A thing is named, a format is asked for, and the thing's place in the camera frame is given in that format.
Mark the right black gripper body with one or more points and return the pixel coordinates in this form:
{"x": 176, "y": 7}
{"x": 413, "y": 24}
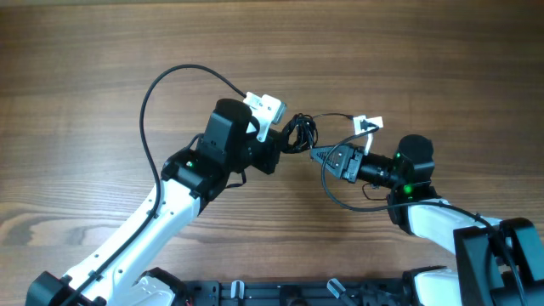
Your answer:
{"x": 352, "y": 173}

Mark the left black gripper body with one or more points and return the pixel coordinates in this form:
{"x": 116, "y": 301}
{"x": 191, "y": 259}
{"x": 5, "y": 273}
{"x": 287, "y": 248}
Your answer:
{"x": 263, "y": 155}

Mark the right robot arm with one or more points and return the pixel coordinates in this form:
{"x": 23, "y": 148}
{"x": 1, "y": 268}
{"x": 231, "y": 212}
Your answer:
{"x": 498, "y": 261}

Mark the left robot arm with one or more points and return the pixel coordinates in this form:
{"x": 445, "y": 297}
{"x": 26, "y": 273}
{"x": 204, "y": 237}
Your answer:
{"x": 238, "y": 135}

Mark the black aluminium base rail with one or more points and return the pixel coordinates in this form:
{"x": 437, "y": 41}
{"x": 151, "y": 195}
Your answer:
{"x": 368, "y": 292}

